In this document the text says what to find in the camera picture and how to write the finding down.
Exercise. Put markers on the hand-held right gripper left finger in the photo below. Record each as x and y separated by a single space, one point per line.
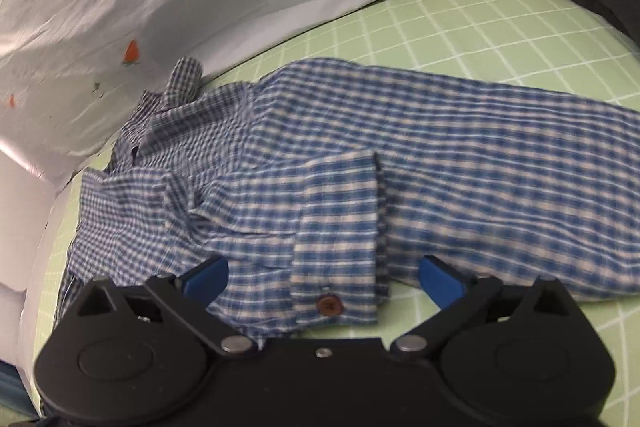
207 279

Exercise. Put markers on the blue plaid shirt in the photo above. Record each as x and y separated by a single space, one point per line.
400 147

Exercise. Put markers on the blue curtain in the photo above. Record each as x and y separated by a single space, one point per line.
12 387

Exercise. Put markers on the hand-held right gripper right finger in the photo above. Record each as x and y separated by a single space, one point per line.
440 282

